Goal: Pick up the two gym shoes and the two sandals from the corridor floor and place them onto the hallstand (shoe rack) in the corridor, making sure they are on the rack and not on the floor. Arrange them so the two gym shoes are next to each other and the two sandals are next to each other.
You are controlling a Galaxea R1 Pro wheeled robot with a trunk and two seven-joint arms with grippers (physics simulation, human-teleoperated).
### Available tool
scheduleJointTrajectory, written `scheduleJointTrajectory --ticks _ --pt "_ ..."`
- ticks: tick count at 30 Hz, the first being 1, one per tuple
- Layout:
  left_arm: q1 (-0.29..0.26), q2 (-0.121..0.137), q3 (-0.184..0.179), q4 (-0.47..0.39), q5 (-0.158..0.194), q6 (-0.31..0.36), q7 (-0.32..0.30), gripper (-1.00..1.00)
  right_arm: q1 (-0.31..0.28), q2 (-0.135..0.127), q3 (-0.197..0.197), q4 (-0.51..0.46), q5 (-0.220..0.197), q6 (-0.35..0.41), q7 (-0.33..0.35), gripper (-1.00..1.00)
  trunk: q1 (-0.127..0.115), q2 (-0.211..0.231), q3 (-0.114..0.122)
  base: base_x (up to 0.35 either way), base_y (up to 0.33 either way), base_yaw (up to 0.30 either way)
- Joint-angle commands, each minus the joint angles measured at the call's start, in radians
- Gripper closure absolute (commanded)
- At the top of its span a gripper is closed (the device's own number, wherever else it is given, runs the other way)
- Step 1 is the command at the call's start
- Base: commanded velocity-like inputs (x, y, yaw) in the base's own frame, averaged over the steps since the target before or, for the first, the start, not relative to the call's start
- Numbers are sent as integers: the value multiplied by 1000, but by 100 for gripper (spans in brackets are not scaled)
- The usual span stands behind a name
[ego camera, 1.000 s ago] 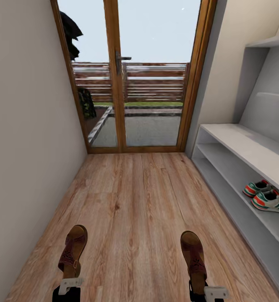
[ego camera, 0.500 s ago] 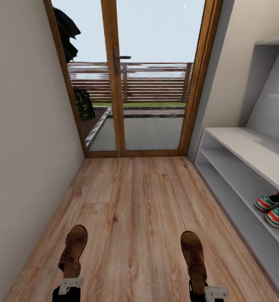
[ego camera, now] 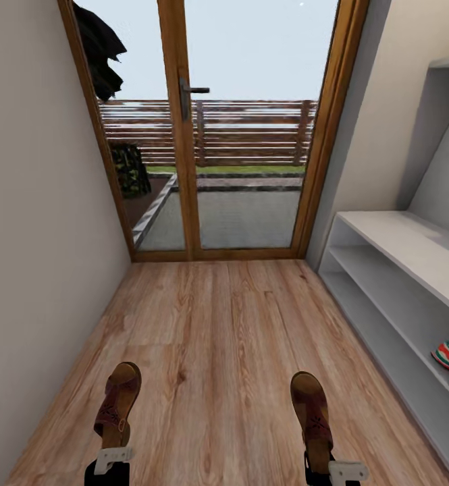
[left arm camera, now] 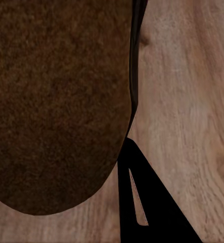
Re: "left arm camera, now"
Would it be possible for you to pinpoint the sandal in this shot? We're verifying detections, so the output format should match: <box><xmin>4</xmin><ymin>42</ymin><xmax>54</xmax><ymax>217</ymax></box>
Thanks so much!
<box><xmin>0</xmin><ymin>0</ymin><xmax>148</xmax><ymax>216</ymax></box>

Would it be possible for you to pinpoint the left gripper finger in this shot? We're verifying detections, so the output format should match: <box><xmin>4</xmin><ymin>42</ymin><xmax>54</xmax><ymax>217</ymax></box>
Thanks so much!
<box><xmin>117</xmin><ymin>138</ymin><xmax>203</xmax><ymax>243</ymax></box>

